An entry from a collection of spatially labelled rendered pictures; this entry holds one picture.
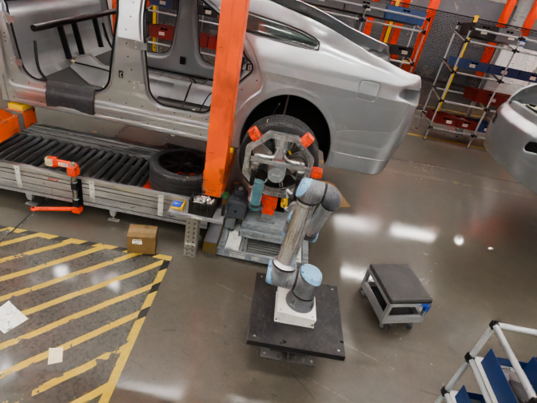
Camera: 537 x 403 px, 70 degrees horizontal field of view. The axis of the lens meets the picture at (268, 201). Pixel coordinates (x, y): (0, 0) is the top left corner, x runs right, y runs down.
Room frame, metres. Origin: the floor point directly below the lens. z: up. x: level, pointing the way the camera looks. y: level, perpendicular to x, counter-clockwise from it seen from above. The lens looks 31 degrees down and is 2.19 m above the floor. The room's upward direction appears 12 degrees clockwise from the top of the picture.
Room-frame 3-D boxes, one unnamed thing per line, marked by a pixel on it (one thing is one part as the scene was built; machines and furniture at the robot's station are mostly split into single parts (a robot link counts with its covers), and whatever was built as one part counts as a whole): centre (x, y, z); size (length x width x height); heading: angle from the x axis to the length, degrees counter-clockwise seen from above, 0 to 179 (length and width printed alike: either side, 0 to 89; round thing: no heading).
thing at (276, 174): (2.69, -0.01, 0.85); 0.21 x 0.14 x 0.14; 1
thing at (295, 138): (2.76, -0.01, 0.85); 0.54 x 0.07 x 0.54; 91
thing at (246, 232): (2.93, -0.04, 0.13); 0.50 x 0.36 x 0.10; 91
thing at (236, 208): (2.99, 0.27, 0.26); 0.42 x 0.18 x 0.35; 1
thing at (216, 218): (2.49, 0.53, 0.44); 0.43 x 0.17 x 0.03; 91
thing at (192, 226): (2.49, 0.56, 0.21); 0.10 x 0.10 x 0.42; 1
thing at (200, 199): (2.49, 0.50, 0.51); 0.20 x 0.14 x 0.13; 90
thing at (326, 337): (1.81, -0.33, 0.15); 0.60 x 0.60 x 0.30; 2
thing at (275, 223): (2.93, -0.01, 0.32); 0.40 x 0.30 x 0.28; 91
